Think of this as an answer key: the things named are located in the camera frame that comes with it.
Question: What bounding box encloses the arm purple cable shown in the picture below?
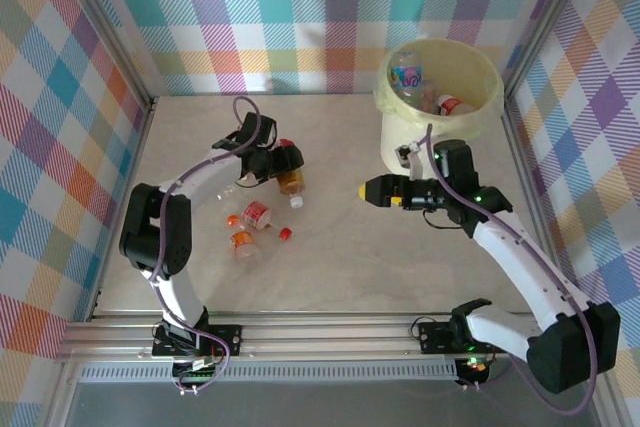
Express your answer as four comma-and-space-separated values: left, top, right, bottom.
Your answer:
148, 95, 264, 396
424, 122, 600, 416

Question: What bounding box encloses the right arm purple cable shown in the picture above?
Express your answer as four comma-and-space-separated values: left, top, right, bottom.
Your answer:
424, 122, 600, 416

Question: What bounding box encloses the translucent yellow bin liner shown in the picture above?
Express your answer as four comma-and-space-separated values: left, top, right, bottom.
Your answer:
373, 37, 505, 121

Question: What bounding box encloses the grey slotted cable duct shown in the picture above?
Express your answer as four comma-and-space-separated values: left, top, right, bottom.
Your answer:
78, 364, 460, 385

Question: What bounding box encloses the white plastic bin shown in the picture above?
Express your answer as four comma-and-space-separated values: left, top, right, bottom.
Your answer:
373, 37, 505, 177

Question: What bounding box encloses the thin black cable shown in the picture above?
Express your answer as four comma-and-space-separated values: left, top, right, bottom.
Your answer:
423, 206, 466, 231

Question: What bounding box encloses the aluminium side rail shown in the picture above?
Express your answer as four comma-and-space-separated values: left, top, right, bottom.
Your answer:
87, 96, 159, 323
499, 94, 581, 313

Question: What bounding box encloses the colourful blue label bottle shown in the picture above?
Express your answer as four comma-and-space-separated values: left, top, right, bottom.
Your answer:
389, 49, 426, 106

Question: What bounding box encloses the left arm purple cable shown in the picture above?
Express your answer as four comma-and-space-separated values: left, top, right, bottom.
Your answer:
148, 95, 264, 396

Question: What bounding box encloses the mountain label bottle red cap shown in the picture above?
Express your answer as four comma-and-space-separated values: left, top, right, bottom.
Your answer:
434, 94, 479, 118

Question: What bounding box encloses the crushed clear plastic bottle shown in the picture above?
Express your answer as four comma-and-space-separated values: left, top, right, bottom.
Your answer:
214, 181, 251, 206

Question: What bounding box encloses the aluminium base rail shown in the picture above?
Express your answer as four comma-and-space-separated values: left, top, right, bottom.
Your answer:
54, 310, 609, 364

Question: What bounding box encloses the brown tea bottle red label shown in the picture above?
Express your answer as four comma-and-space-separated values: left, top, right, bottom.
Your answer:
273, 137, 307, 209

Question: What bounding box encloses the aluminium corner post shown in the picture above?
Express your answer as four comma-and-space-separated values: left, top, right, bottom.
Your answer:
499, 0, 604, 98
54, 0, 156, 113

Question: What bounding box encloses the orange label bottle orange cap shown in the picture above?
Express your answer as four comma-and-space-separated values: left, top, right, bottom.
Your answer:
226, 214, 261, 268

